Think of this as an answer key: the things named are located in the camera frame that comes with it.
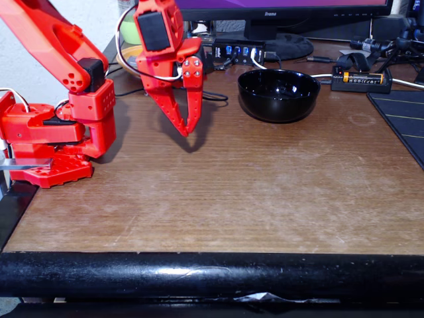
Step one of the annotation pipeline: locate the black battery charger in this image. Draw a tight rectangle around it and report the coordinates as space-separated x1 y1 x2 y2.
331 65 394 94

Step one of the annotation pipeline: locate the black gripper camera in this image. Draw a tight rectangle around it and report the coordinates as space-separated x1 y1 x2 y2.
197 44 215 76

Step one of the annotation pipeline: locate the yellow and black battery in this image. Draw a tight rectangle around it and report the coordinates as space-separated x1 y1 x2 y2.
343 72 385 83

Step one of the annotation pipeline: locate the white charger cable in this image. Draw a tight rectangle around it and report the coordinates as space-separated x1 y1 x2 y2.
392 78 424 90

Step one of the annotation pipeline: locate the black computer monitor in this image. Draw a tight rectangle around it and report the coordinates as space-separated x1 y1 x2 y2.
175 0 394 61

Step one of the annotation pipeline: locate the black padded table edge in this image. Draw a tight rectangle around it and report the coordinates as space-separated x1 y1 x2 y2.
0 251 424 299

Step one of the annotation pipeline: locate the black hub plug cable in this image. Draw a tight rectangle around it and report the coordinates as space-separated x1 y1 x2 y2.
213 54 237 71

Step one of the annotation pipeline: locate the black audio plug cable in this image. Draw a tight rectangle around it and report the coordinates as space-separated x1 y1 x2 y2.
294 55 338 64

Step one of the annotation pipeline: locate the black mat with yellow lines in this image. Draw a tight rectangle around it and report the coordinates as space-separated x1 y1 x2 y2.
366 89 424 170

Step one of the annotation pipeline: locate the black tripod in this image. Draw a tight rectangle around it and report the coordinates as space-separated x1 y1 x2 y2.
380 16 424 74

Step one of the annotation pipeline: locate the torn silver tape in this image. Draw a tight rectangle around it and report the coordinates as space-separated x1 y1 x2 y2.
233 291 342 304

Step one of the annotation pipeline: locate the black glossy bowl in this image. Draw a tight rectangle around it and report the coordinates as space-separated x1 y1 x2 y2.
237 68 321 123

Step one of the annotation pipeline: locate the orange ceramic dish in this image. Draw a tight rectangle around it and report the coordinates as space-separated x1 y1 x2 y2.
121 45 143 78

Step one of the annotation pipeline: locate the black usb hub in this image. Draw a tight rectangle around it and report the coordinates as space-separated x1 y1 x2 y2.
211 38 266 66

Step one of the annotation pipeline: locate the black speaker box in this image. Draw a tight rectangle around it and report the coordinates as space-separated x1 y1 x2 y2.
370 15 410 40

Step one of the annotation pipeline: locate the black camera cable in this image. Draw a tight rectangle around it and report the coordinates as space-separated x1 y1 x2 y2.
114 87 229 109

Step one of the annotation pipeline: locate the black flashlight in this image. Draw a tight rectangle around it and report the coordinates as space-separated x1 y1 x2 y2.
350 36 394 54

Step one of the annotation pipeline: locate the black strap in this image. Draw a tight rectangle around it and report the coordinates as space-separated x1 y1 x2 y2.
337 52 372 73

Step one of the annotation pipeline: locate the silver metal clamp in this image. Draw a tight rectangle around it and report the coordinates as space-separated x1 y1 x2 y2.
0 158 54 172

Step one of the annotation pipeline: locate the white gripper servo wire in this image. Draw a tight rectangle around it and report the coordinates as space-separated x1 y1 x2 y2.
115 5 184 82

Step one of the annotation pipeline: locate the green plastic cup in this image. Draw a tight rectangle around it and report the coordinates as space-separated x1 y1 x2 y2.
118 0 142 45

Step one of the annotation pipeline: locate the white usb cable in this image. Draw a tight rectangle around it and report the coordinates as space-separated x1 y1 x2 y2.
250 48 334 80

